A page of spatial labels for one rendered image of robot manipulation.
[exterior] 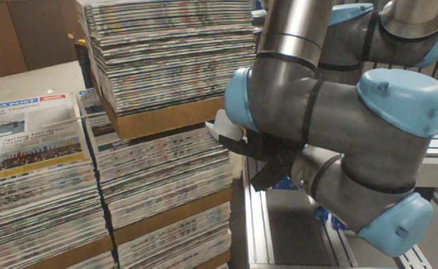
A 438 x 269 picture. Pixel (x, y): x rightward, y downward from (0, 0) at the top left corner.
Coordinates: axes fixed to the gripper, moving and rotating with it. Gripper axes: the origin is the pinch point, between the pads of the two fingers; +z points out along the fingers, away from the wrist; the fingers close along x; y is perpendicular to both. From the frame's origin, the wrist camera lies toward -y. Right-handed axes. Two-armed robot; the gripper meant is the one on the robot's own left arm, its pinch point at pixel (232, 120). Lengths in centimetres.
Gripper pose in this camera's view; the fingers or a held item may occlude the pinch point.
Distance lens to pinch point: 58.6
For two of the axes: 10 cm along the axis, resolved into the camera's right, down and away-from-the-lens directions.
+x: -8.6, 2.3, -4.5
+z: -5.1, -4.0, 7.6
